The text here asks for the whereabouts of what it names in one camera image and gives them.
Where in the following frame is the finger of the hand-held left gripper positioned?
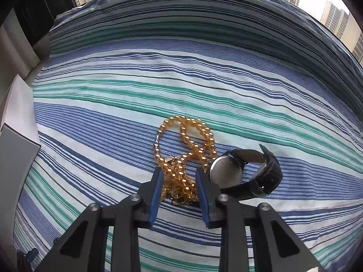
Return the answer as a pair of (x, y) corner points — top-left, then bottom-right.
(16, 247), (39, 272)

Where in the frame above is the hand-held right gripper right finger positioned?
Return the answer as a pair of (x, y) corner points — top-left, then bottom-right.
(195, 168), (324, 272)

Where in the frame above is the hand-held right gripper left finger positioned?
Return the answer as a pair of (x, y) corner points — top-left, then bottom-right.
(37, 167), (164, 272)

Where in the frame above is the amber bead necklace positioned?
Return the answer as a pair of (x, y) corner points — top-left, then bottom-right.
(153, 116), (219, 206)

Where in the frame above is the long white cardboard box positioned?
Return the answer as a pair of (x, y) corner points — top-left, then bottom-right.
(0, 75), (42, 204)

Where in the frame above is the blue green striped bedsheet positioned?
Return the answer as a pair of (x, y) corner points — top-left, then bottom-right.
(13, 0), (363, 272)

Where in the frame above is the slim beige tower building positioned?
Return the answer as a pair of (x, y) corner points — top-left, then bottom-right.
(320, 1), (363, 63)

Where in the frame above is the dark curtain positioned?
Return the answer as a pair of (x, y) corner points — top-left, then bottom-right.
(0, 0), (78, 49)

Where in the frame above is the black leather strap watch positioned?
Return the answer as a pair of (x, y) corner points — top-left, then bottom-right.
(208, 144), (283, 200)

